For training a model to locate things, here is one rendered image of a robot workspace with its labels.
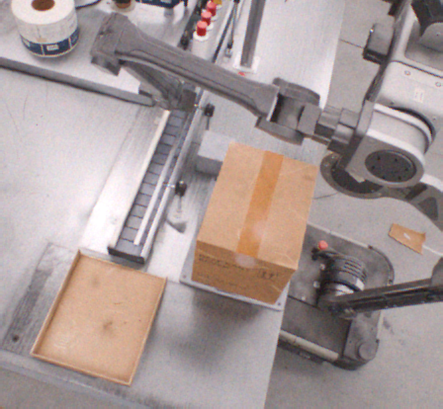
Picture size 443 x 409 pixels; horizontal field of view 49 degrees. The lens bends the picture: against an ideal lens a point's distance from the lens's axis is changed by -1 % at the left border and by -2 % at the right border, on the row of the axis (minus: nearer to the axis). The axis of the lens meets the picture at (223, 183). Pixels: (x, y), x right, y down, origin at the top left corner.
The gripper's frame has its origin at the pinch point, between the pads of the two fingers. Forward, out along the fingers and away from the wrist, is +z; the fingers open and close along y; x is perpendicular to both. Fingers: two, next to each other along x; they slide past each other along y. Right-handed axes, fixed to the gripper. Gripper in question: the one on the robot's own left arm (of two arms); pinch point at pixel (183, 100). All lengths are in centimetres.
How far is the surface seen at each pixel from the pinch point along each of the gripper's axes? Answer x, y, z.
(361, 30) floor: -76, -72, 185
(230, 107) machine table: -2.0, -14.2, 15.6
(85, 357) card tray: 69, 0, -44
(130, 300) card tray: 56, -5, -33
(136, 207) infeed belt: 33.3, 1.6, -20.2
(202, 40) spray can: -19.8, -0.4, 3.3
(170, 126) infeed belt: 9.4, 1.7, -0.3
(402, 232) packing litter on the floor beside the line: 34, -110, 92
